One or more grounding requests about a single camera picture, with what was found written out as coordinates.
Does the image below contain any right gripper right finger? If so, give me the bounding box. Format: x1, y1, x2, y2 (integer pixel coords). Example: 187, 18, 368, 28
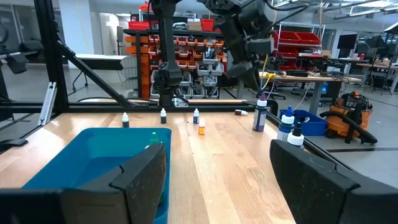
269, 139, 398, 224

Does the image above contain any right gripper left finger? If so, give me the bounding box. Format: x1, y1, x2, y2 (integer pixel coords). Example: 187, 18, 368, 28
0, 142, 168, 224

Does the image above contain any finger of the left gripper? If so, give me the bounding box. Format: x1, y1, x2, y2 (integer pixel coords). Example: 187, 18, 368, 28
243, 70, 262, 91
228, 60, 254, 78

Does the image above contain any large purple squeeze bottle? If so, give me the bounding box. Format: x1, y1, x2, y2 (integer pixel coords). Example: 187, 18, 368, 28
252, 92, 268, 133

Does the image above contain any large black squeeze bottle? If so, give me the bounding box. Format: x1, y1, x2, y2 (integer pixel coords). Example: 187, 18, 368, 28
286, 121, 305, 149

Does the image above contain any large green squeeze bottle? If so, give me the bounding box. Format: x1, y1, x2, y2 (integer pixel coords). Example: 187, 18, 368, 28
144, 131, 161, 150

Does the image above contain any red storage bin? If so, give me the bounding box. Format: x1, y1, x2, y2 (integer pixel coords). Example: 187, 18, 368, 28
201, 18, 215, 32
128, 21, 152, 31

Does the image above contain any blue plastic bin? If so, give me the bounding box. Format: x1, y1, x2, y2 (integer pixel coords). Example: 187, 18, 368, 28
23, 126, 172, 224

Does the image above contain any cardboard box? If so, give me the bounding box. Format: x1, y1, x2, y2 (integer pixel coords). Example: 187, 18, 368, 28
187, 19, 202, 31

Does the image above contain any large blue squeeze bottle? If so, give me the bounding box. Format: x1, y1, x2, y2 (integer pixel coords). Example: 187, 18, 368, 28
276, 105, 295, 142

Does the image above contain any wooden desk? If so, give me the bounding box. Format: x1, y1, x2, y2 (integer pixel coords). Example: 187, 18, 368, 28
356, 62, 398, 94
259, 71, 362, 116

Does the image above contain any red bin storage rack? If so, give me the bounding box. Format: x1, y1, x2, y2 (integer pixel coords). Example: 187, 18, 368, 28
273, 23, 326, 72

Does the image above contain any metal mounting plate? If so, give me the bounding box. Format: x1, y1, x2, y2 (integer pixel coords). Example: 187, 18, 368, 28
173, 96, 190, 108

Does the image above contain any blue floor crate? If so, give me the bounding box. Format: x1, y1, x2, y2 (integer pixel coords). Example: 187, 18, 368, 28
279, 108, 328, 137

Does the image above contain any orange shop vacuum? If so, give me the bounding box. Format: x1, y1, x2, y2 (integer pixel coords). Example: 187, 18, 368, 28
320, 90, 379, 144

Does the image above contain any orange parts drawer cabinet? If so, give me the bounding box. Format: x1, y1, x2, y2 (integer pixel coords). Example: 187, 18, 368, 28
124, 34, 225, 100

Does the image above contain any black computer monitor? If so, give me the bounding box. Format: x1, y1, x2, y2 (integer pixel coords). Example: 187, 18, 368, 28
337, 33, 358, 50

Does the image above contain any black softbox light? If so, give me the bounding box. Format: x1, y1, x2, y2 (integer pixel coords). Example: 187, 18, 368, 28
365, 35, 384, 49
382, 21, 398, 35

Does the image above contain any white folding table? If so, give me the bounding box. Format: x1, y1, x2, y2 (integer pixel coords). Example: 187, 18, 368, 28
74, 53, 128, 88

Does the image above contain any yellow hanging cable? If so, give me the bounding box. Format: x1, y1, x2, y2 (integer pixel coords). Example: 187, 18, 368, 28
260, 54, 277, 91

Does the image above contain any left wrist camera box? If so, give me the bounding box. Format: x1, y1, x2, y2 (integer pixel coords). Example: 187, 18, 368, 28
247, 37, 274, 56

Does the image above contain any silver aluminium bracket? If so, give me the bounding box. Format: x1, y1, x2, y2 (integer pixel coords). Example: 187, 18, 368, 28
37, 82, 58, 126

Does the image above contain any black diagonal frame strut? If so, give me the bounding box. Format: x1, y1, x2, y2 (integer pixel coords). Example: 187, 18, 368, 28
57, 42, 135, 107

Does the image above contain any black frame post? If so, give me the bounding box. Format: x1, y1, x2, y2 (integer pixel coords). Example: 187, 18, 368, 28
33, 0, 70, 113

